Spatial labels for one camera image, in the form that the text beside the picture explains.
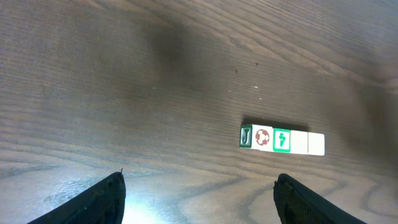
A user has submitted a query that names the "cream wooden number block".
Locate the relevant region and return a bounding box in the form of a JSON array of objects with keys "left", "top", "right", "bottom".
[{"left": 239, "top": 124, "right": 274, "bottom": 152}]

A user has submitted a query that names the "plain cream wooden block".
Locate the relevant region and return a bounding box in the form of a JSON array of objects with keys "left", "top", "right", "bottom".
[{"left": 308, "top": 133, "right": 325, "bottom": 156}]

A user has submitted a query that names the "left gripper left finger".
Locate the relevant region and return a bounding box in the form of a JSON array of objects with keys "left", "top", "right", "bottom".
[{"left": 29, "top": 172, "right": 126, "bottom": 224}]

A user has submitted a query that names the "green sided wooden block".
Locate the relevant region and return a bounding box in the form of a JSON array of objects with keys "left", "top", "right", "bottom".
[{"left": 273, "top": 128, "right": 291, "bottom": 153}]

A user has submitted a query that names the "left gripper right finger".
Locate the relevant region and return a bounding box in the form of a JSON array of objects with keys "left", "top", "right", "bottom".
[{"left": 273, "top": 174, "right": 362, "bottom": 224}]

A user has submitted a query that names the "blue faced wooden block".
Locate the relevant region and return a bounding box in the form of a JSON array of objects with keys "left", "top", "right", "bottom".
[{"left": 290, "top": 130, "right": 308, "bottom": 154}]

